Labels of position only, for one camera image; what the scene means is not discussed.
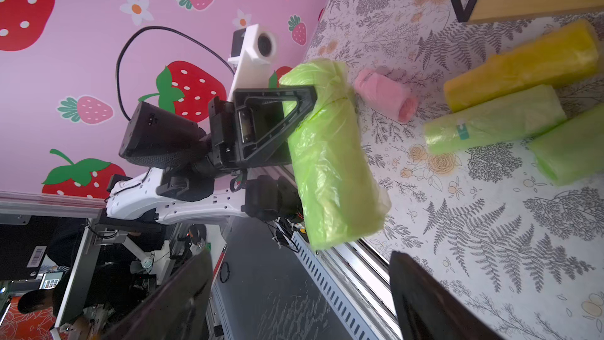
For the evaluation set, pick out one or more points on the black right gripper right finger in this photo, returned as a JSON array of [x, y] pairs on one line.
[[425, 310]]

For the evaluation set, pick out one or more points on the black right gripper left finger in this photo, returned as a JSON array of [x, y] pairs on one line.
[[176, 310]]

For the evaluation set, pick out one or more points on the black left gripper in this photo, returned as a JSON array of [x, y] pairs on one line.
[[252, 131]]

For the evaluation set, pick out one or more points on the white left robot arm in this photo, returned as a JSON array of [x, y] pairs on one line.
[[192, 173]]

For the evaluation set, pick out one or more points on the pink roll far left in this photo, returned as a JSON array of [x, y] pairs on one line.
[[388, 97]]

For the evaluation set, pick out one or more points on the light green roll with label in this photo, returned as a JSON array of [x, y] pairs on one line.
[[514, 116]]

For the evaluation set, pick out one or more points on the yellow roll centre top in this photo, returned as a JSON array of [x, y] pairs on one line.
[[562, 57]]

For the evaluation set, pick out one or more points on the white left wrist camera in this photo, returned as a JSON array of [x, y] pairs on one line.
[[253, 52]]

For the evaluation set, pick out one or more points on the aluminium front rail frame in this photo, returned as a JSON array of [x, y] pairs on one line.
[[355, 282]]

